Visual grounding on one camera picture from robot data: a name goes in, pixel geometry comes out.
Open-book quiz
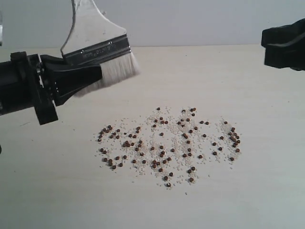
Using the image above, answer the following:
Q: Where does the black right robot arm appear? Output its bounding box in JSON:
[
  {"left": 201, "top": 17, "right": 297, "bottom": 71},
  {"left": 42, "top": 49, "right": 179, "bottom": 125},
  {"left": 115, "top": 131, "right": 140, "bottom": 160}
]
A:
[{"left": 261, "top": 19, "right": 305, "bottom": 71}]

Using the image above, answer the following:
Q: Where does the white paint brush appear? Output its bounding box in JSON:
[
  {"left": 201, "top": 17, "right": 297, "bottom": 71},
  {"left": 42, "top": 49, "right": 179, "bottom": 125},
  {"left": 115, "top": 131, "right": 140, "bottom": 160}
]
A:
[{"left": 61, "top": 0, "right": 140, "bottom": 97}]

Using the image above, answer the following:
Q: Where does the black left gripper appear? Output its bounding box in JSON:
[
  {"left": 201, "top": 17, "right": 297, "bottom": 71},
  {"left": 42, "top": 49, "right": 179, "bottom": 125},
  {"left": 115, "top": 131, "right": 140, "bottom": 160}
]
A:
[{"left": 9, "top": 52, "right": 102, "bottom": 125}]

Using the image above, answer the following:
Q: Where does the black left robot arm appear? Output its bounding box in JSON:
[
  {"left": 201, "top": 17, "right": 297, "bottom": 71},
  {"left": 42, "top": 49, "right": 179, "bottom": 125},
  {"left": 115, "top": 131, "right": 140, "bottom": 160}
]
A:
[{"left": 0, "top": 52, "right": 102, "bottom": 125}]

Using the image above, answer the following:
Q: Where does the beans and rice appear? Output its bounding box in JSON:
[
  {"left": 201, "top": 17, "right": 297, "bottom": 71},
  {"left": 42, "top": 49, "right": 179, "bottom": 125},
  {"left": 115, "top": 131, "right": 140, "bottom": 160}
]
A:
[{"left": 93, "top": 107, "right": 242, "bottom": 190}]

